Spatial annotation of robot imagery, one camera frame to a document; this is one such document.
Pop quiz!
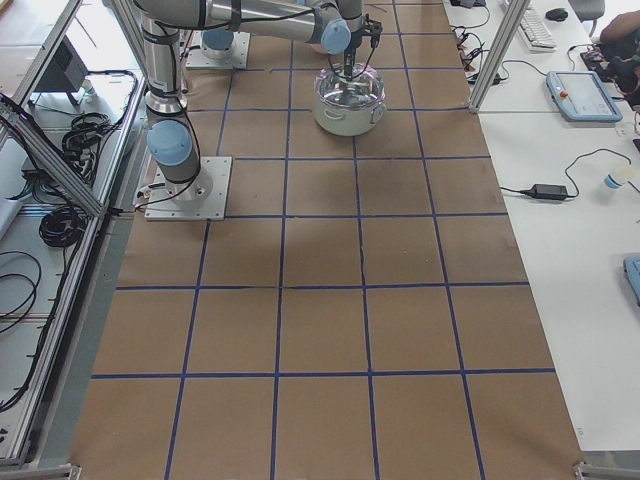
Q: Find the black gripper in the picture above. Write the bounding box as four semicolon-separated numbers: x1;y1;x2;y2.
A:
343;14;383;78

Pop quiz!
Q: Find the glass pot lid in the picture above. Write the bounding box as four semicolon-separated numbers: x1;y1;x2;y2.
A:
314;65;386;110

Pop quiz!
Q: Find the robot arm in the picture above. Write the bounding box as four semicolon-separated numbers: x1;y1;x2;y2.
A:
201;29;235;60
110;0;383;201

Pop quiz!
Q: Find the pale green electric pot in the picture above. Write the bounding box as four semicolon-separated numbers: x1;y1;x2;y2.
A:
312;88;386;137

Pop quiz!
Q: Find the white keyboard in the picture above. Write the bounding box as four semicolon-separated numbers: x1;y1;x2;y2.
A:
518;7;557;53

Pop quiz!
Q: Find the black computer mouse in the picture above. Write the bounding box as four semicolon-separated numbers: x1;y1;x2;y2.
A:
545;8;568;22

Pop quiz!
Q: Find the blue teach pendant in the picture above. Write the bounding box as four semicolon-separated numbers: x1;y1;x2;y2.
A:
545;71;623;123

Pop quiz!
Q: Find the black power adapter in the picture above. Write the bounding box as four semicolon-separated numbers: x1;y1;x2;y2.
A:
519;184;570;201

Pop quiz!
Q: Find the paper cup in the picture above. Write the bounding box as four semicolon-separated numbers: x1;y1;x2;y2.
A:
603;173;625;191

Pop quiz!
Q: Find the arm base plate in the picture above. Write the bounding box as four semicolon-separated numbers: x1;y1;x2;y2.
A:
144;157;233;221
186;30;251;70

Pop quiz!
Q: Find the aluminium frame post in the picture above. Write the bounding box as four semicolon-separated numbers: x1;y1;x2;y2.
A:
469;0;529;113

